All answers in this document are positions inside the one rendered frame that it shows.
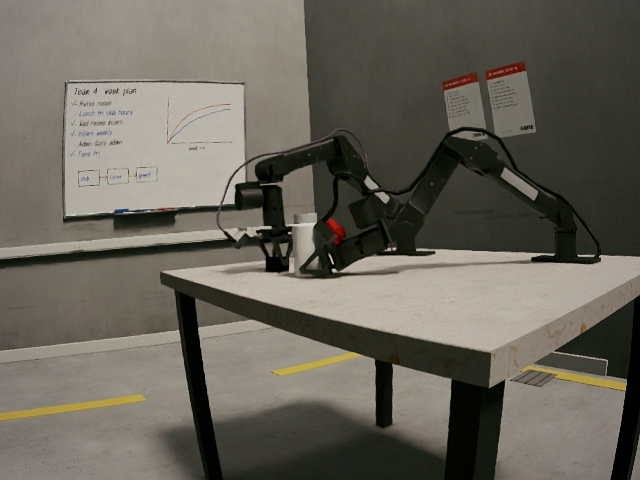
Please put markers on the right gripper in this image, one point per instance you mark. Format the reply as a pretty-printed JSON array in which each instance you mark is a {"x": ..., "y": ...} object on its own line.
[{"x": 272, "y": 220}]

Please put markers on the black bottle cap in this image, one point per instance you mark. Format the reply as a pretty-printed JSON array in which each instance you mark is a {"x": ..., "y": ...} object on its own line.
[{"x": 273, "y": 264}]

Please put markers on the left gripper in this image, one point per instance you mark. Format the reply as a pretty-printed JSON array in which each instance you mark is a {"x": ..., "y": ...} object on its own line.
[{"x": 343, "y": 252}]

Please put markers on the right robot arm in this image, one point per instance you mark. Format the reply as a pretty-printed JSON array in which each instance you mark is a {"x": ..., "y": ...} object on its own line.
[{"x": 249, "y": 195}]

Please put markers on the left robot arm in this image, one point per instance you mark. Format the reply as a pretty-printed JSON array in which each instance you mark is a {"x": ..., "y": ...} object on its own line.
[{"x": 552, "y": 210}]

